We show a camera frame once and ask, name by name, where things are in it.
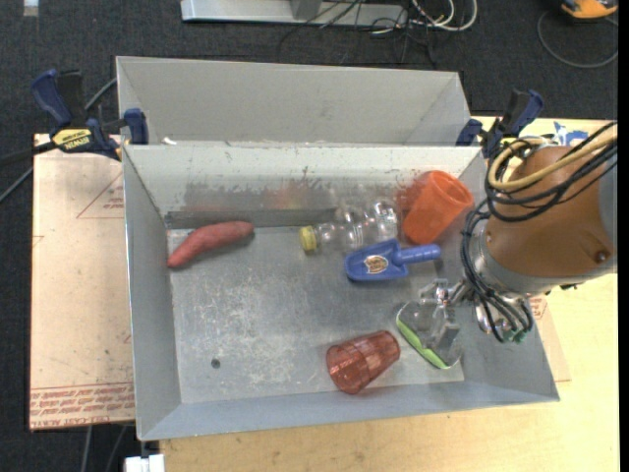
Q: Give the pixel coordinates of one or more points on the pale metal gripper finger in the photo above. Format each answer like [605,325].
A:
[448,335]
[425,312]

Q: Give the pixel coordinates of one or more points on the green-edged grey flat object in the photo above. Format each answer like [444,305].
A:
[412,333]

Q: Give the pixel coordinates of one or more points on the blue toy shovel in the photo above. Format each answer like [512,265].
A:
[373,263]

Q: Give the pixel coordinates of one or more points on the clear red plastic cup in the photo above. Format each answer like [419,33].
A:
[361,362]

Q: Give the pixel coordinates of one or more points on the orange plastic cup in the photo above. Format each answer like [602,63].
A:
[435,209]

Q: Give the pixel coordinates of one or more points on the clear plastic bottle, yellow cap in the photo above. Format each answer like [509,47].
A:
[344,231]

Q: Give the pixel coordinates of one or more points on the grey metal bin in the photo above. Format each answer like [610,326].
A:
[255,312]

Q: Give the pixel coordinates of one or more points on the red-brown sweet potato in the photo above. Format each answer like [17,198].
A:
[206,244]

